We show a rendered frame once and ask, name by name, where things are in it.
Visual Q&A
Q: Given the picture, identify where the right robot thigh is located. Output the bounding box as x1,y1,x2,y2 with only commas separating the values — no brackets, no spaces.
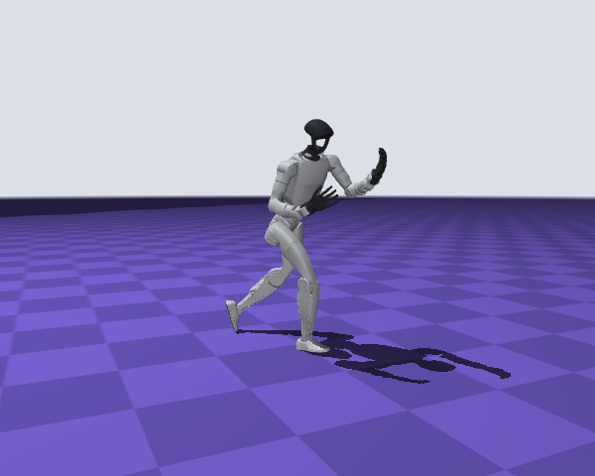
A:
265,221,318,292

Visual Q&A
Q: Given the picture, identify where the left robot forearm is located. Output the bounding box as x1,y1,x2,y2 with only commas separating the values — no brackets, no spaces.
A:
354,173,380,195

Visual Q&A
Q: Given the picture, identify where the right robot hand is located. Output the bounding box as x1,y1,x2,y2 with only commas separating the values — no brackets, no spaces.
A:
300,185,339,216

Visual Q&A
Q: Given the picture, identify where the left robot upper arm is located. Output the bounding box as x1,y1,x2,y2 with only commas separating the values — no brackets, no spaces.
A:
325,155,358,198

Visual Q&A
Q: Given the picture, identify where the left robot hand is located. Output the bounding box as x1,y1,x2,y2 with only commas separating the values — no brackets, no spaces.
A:
370,148,387,184

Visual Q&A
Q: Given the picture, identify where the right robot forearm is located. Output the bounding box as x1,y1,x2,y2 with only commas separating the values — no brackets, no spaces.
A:
269,199,310,220

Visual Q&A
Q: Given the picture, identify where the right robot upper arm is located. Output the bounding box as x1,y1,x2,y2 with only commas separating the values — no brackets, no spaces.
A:
269,159,298,212

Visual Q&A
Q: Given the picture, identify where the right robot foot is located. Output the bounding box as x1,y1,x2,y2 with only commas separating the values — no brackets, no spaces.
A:
296,338,330,353

